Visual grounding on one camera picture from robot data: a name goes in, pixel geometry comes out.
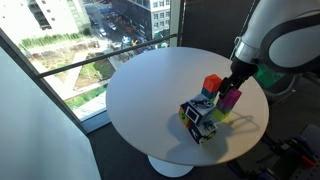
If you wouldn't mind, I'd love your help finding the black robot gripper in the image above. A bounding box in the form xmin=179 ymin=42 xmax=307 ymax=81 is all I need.
xmin=218 ymin=57 xmax=258 ymax=96

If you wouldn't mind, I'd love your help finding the pink block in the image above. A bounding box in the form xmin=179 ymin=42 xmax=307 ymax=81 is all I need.
xmin=217 ymin=88 xmax=242 ymax=114

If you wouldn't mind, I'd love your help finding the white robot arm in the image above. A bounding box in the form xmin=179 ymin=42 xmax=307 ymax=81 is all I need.
xmin=219 ymin=0 xmax=320 ymax=96

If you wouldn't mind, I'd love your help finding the orange block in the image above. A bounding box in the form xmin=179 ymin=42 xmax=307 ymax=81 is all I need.
xmin=203 ymin=74 xmax=222 ymax=92

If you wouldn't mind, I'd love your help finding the teal block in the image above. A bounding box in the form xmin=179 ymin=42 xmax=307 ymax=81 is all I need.
xmin=201 ymin=87 xmax=217 ymax=101

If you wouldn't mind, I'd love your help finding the yellow-green block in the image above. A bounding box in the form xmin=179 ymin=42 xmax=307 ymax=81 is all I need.
xmin=211 ymin=109 xmax=229 ymax=122

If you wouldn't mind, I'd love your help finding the upper black white patterned cube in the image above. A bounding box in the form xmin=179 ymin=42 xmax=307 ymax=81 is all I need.
xmin=185 ymin=94 xmax=215 ymax=125

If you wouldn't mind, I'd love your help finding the round white table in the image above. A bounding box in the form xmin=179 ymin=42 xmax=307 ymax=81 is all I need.
xmin=106 ymin=47 xmax=269 ymax=178

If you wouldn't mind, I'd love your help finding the lower black patterned cube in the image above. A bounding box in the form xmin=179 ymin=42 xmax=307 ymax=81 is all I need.
xmin=188 ymin=121 xmax=217 ymax=144

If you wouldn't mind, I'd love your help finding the dark panel at window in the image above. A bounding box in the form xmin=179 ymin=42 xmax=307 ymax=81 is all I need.
xmin=182 ymin=0 xmax=256 ymax=58

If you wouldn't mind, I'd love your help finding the black window railing bar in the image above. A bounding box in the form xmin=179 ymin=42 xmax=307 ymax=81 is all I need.
xmin=35 ymin=34 xmax=178 ymax=79

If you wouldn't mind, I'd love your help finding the black equipment with red handle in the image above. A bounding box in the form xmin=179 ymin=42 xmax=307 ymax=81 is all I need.
xmin=229 ymin=123 xmax=320 ymax=180

